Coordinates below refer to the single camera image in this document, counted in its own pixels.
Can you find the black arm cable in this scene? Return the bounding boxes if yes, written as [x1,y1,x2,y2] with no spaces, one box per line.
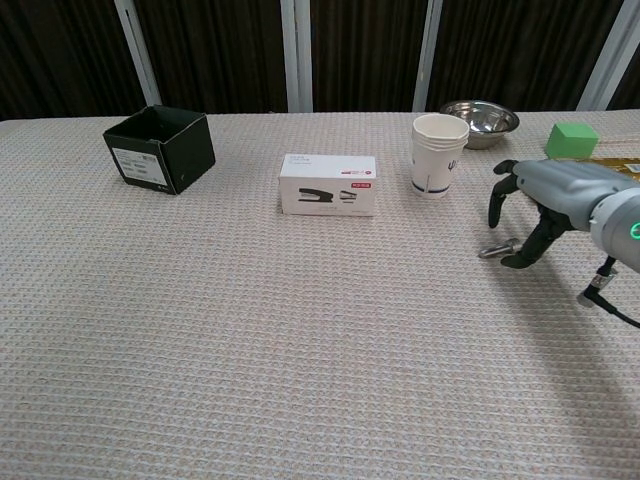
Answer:
[592,254,640,330]

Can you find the gold foil biscuit pack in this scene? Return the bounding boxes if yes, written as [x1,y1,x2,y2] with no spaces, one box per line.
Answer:
[592,157,640,177]

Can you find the green cube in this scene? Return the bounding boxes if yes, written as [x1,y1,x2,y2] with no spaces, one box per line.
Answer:
[544,122,600,160]

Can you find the white paper cup stack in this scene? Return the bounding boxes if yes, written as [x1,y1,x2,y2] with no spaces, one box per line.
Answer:
[410,113,471,200]

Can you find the stainless steel bowl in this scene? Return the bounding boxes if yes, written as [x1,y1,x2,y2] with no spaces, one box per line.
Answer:
[439,99,521,151]

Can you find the beige woven tablecloth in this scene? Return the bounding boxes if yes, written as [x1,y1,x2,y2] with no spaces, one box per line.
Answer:
[0,110,640,480]

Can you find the white stapler box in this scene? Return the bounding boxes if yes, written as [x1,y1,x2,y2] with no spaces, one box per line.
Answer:
[278,153,378,218]

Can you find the black open cardboard box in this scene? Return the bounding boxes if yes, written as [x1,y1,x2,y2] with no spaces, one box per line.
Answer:
[102,104,217,196]

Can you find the right robot hand grey black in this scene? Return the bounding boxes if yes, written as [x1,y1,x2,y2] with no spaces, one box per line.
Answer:
[488,158,640,270]

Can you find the white partition post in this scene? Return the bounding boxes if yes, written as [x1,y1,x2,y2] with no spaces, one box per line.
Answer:
[575,0,640,111]
[412,0,444,112]
[113,0,162,107]
[279,0,314,113]

